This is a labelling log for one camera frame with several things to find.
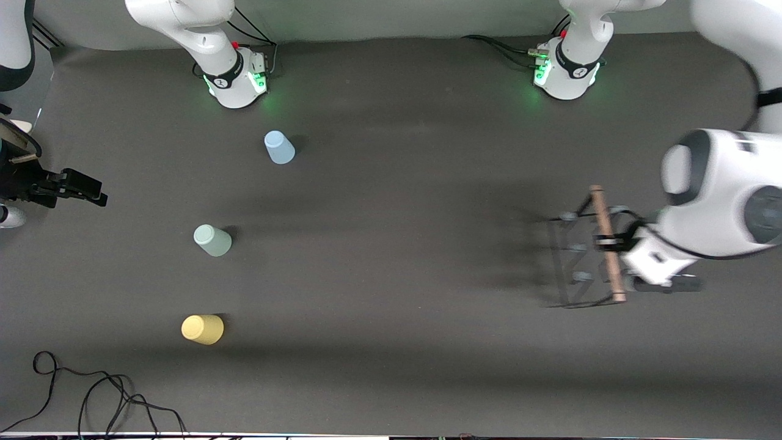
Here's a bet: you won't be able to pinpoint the light blue plastic cup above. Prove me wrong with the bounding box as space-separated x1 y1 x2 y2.
264 130 296 165

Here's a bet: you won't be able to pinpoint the pale green plastic cup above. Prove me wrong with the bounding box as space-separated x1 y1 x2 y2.
194 224 233 257

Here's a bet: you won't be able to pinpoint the thin black loose cable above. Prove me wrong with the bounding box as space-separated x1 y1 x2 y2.
0 350 187 438

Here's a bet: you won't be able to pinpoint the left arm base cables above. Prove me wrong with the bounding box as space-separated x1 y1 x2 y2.
461 17 572 69

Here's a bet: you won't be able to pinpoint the black wire cup holder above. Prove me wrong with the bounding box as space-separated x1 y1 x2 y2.
546 185 642 309

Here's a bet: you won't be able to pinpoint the dark grey table mat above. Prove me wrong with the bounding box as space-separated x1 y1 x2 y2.
0 27 782 436

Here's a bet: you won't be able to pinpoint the yellow plastic cup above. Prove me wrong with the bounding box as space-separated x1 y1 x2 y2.
181 314 225 346

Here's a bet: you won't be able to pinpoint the dark metal frame bar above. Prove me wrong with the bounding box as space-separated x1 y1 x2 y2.
31 18 62 48

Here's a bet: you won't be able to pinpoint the beige furniture piece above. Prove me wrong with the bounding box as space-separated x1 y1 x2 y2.
0 118 32 150

